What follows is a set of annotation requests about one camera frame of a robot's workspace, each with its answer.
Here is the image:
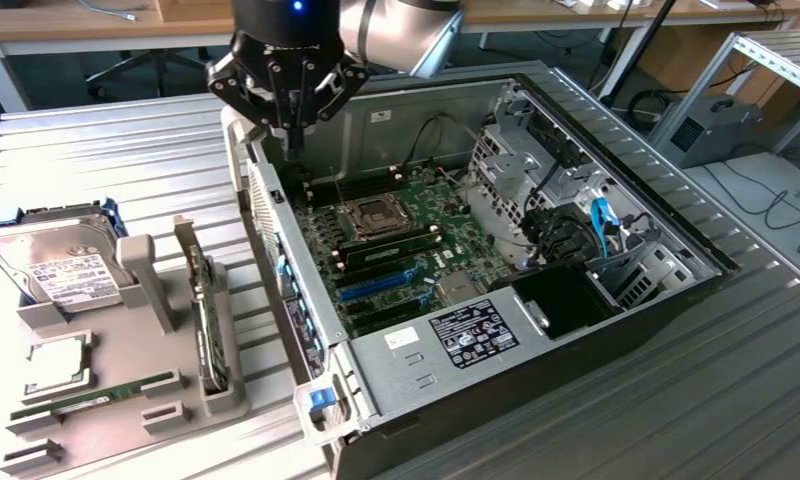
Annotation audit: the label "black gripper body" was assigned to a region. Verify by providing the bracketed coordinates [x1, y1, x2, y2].
[230, 0, 347, 66]

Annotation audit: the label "graphics card with black fan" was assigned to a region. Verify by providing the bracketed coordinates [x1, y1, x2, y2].
[170, 214, 233, 394]

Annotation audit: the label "black office chair base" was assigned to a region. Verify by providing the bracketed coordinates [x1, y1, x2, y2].
[82, 47, 234, 100]

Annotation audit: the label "wooden box on desk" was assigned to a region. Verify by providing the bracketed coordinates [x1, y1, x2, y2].
[156, 0, 236, 24]

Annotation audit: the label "metal CPU socket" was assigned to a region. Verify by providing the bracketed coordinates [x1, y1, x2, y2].
[336, 193, 413, 242]

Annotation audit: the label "silver drive cage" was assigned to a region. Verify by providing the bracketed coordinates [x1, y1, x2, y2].
[469, 83, 608, 251]

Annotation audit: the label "long wooden desk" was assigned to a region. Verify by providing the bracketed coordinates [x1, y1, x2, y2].
[459, 0, 800, 96]

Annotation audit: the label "green motherboard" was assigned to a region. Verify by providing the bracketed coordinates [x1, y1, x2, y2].
[292, 167, 500, 339]

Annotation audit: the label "blue disk caddy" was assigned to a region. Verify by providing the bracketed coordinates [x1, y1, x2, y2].
[0, 197, 132, 307]

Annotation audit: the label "installed RAM stick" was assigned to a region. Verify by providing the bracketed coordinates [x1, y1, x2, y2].
[341, 239, 441, 267]

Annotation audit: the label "long black expansion slot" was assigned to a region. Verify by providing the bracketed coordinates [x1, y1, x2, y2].
[353, 305, 435, 336]
[336, 262, 405, 289]
[345, 295, 428, 324]

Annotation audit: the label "blue expansion slot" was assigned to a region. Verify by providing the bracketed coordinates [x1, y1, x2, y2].
[337, 272, 416, 302]

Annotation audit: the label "black slanted stand pole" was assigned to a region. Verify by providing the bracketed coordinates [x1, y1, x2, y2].
[599, 0, 680, 109]

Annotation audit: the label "silver hard disk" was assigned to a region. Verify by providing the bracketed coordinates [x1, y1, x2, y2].
[0, 217, 126, 315]

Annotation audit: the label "silver chipset heatsink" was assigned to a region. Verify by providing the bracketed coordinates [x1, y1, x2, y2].
[437, 276, 489, 307]

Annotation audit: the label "silver disk bay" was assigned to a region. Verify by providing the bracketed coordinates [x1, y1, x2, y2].
[585, 238, 706, 311]

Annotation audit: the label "silver power supply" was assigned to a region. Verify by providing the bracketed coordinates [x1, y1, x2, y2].
[336, 285, 561, 431]

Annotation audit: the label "silver CPU chip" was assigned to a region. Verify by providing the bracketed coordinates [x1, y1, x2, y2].
[24, 342, 89, 397]

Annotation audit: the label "blue case latch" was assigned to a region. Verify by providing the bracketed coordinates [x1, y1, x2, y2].
[308, 388, 337, 417]

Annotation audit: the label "green RAM stick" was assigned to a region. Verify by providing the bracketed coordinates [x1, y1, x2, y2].
[9, 370, 176, 420]

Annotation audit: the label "grey parts rack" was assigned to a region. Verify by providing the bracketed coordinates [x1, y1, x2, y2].
[0, 234, 253, 477]

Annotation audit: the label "open black PC case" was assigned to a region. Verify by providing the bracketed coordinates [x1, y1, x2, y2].
[220, 60, 742, 480]

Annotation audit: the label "thin black looped wire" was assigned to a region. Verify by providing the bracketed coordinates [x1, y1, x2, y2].
[399, 113, 472, 174]

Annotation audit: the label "pale blue desk cable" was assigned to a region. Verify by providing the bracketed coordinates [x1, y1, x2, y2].
[77, 0, 140, 22]

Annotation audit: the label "wooden desk white frame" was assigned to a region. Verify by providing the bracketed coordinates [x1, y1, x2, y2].
[0, 0, 236, 115]

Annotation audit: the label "coiled black cable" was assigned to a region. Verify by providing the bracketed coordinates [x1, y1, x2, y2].
[625, 88, 672, 132]

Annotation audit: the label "black drive power cables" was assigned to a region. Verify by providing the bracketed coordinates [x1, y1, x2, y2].
[523, 202, 608, 266]

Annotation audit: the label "blue disk wire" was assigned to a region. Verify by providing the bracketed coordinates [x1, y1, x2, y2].
[591, 195, 620, 261]

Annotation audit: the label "grey box with handle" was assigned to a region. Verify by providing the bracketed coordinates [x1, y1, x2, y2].
[665, 93, 767, 170]

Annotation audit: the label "aluminium frame table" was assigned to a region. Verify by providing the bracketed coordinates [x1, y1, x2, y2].
[645, 28, 800, 156]

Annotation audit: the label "black floor cable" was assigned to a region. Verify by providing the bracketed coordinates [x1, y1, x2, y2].
[699, 144, 800, 256]

